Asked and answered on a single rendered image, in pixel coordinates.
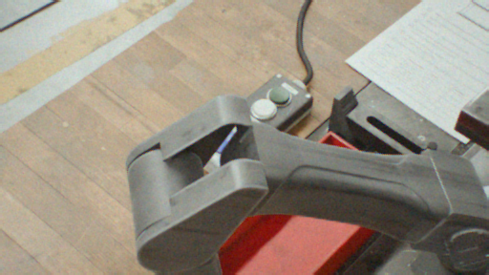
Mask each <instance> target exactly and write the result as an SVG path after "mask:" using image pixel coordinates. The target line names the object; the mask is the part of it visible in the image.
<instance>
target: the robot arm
mask: <svg viewBox="0 0 489 275"><path fill-rule="evenodd" d="M235 126H236V128H237V131H236V133H234V135H233V136H232V137H231V138H230V140H229V141H228V142H227V144H226V145H225V146H224V148H223V150H222V151H221V156H220V167H219V168H218V169H217V170H215V171H213V172H211V173H210V174H208V175H205V173H204V171H203V168H204V167H205V165H206V164H207V163H208V162H209V161H210V160H211V158H212V157H213V156H214V155H215V153H216V152H217V151H218V148H220V147H221V145H222V144H223V143H224V141H225V139H226V138H227V136H229V135H230V133H231V132H232V131H233V129H234V128H235ZM125 167H126V172H127V177H128V185H129V190H130V196H131V207H132V213H133V219H134V229H135V236H136V252H137V258H138V263H139V264H141V266H142V267H143V268H146V269H148V270H150V271H153V272H154V273H155V275H223V273H222V269H221V266H220V260H219V257H218V254H217V253H220V252H221V250H220V248H221V246H223V244H224V243H225V242H226V241H227V240H228V239H229V237H230V236H231V235H232V234H233V233H234V231H235V230H236V229H237V228H238V227H239V226H240V224H241V223H242V222H244V220H245V219H246V217H253V216H257V215H267V214H284V215H293V216H300V217H311V218H315V219H320V220H325V221H330V222H343V223H348V224H353V225H357V226H363V227H366V228H369V229H372V230H374V231H379V232H382V233H385V234H386V235H388V236H390V237H392V238H393V239H395V240H397V241H403V242H409V244H410V246H411V249H412V250H420V251H421V252H420V254H418V255H417V257H416V258H415V259H414V261H413V262H412V263H411V265H410V267H411V271H412V272H413V273H414V274H416V275H489V184H488V185H485V186H483V187H482V184H481V183H480V180H479V179H478V173H477V172H476V169H475V168H474V166H473V164H472V161H471V160H469V159H468V158H466V157H463V156H460V155H455V154H452V153H449V152H447V151H443V150H439V151H437V150H433V149H426V151H425V152H424V153H422V155H417V154H412V153H409V154H408V155H405V156H389V155H380V154H374V153H370V152H361V151H357V150H353V149H346V148H342V147H338V146H334V145H327V144H324V143H320V142H314V141H310V140H307V139H304V138H299V137H296V136H291V135H288V134H287V133H282V132H280V131H278V129H275V128H274V127H272V126H269V125H268V124H265V123H260V122H256V121H253V120H251V116H250V113H249V107H248V104H247V101H246V97H242V96H239V95H218V96H217V97H214V98H212V99H211V100H209V101H208V102H206V103H205V104H203V105H202V106H201V107H199V108H197V109H196V110H194V111H192V112H191V113H190V114H187V115H186V116H183V117H182V118H181V119H178V120H177V121H176V122H175V123H172V124H171V125H169V126H167V127H166V128H165V129H162V130H161V131H159V132H158V133H156V134H155V135H153V136H151V137H149V138H147V139H146V140H145V141H143V142H141V143H140V144H139V145H136V147H135V148H133V149H132V150H131V151H130V152H129V153H128V156H127V158H126V160H125Z"/></svg>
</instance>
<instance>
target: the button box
mask: <svg viewBox="0 0 489 275"><path fill-rule="evenodd" d="M310 3H311V0H305V3H304V4H303V6H302V8H301V11H300V13H299V16H298V20H297V26H296V44H297V50H298V53H299V56H300V57H301V59H302V62H303V64H304V65H305V68H306V70H307V73H308V74H307V77H305V80H303V81H299V80H294V81H292V82H291V81H289V80H288V78H286V77H284V76H283V75H281V74H276V75H274V76H273V77H272V78H270V80H269V81H267V82H266V83H265V84H263V86H261V87H260V88H259V89H257V90H256V91H255V92H253V94H252V95H249V97H247V98H246V101H247V104H248V107H249V113H250V116H251V120H253V121H256V122H260V123H265V124H268V125H269V126H272V127H274V128H275V129H278V131H280V132H282V133H287V131H288V130H289V129H291V128H292V127H293V126H294V125H296V124H297V123H298V122H299V121H300V120H301V119H303V118H304V116H307V115H308V113H310V111H311V107H312V104H313V100H314V97H313V96H312V95H311V94H308V92H307V88H306V86H307V85H308V84H309V83H310V81H311V79H312V78H313V70H312V68H311V67H312V66H311V64H310V63H309V61H308V58H307V57H306V54H305V51H304V49H303V26H304V16H305V14H306V11H307V10H308V5H309V4H310ZM276 87H282V88H286V89H287V90H288V91H289V93H290V98H289V101H288V103H286V104H274V103H273V104H274V106H275V112H274V114H273V115H272V116H268V117H261V116H256V114H254V112H253V106H254V104H255V103H256V101H257V100H261V99H266V100H269V98H268V94H269V91H271V90H272V88H276Z"/></svg>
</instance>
